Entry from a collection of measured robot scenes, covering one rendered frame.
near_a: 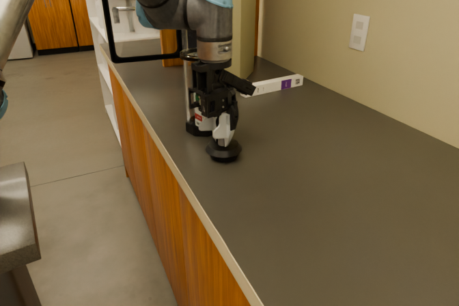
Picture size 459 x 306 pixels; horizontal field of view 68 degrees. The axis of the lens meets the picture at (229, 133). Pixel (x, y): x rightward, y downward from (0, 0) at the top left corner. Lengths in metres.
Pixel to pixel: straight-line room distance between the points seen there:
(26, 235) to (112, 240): 1.36
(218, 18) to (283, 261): 0.46
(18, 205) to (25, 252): 0.13
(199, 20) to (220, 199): 0.36
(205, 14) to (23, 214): 0.53
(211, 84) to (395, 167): 0.48
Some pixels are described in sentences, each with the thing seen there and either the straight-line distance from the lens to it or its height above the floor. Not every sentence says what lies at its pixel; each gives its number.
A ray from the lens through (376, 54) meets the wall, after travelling 1.25.
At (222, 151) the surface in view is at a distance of 0.82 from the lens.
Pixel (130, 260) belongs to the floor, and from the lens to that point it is 1.95.
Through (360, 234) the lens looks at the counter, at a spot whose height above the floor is 0.94.
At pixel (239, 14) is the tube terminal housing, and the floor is 1.21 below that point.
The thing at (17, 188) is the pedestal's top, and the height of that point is 0.94.
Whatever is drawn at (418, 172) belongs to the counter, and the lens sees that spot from 0.92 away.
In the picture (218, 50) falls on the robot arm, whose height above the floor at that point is 1.22.
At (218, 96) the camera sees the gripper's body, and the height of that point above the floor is 1.12.
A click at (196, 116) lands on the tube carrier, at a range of 0.94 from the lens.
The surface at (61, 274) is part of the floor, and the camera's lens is 2.00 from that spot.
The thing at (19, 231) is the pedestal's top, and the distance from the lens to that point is 0.76.
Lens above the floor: 1.39
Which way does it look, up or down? 27 degrees down
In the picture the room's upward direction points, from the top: straight up
